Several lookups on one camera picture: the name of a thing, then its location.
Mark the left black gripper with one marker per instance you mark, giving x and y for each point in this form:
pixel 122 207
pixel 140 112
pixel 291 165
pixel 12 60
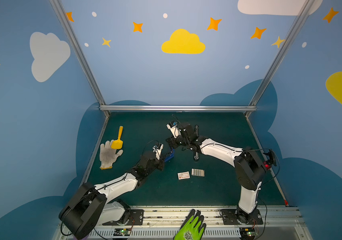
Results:
pixel 161 157

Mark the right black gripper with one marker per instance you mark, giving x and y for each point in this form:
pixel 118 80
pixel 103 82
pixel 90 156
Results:
pixel 178 140

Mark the red white staple box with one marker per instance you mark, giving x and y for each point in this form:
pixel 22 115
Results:
pixel 183 175

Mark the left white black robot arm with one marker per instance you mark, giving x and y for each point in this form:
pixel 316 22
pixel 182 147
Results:
pixel 93 205

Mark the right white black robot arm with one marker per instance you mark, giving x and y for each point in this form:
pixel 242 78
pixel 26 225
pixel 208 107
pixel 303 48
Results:
pixel 250 170

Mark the yellow plastic scoop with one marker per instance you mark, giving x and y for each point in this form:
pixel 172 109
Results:
pixel 118 143

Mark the white fabric glove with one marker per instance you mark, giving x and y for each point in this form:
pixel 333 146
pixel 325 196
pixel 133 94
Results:
pixel 108 155

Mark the green black work glove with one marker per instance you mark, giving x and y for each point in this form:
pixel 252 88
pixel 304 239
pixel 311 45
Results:
pixel 193 227

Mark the red emergency stop button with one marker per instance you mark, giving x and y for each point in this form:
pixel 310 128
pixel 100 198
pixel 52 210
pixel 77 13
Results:
pixel 268 165

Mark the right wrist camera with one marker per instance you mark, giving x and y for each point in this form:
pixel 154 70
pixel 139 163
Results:
pixel 185 130

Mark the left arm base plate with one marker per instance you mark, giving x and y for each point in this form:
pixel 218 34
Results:
pixel 130 217

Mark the aluminium frame crossbar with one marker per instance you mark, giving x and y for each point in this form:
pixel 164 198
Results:
pixel 138 108

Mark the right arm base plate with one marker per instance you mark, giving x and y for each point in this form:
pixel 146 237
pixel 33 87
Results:
pixel 240 217

